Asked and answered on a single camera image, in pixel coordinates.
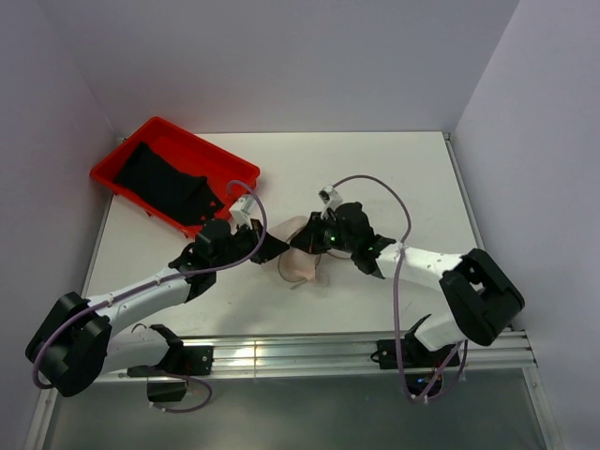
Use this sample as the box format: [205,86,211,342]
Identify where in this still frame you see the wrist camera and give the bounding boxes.
[318,186,343,212]
[229,194,256,226]

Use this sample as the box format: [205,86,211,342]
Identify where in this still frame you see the red plastic tray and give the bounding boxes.
[90,117,261,237]

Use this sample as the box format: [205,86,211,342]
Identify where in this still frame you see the white mesh laundry bag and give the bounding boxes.
[274,217,351,292]

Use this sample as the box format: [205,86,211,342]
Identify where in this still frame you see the purple cable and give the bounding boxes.
[330,174,469,405]
[30,180,268,390]

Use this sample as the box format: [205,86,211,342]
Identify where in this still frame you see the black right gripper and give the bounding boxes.
[290,212,355,255]

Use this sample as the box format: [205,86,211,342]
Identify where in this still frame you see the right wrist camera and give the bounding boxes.
[318,186,343,212]

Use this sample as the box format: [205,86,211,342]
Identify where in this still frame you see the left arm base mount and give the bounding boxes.
[127,324,214,378]

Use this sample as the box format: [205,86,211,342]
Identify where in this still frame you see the beige bra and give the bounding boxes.
[269,215,332,288]

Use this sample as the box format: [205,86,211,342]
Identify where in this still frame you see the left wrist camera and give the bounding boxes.
[229,194,256,226]

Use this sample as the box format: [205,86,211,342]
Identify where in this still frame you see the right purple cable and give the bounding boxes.
[330,174,469,405]

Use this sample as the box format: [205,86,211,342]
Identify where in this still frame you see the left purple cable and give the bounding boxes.
[30,180,268,390]

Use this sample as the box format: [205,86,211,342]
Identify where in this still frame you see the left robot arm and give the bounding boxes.
[25,219,325,398]

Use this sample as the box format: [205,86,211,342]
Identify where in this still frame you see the aluminium mounting rail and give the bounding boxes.
[88,329,538,383]

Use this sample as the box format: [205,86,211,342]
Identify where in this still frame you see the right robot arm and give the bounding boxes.
[307,202,525,366]

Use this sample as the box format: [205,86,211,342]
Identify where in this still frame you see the black garment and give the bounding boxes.
[113,142,224,226]

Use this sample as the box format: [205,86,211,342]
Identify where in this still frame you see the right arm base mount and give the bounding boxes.
[369,315,456,369]

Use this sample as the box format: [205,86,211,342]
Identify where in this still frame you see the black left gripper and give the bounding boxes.
[212,218,289,271]

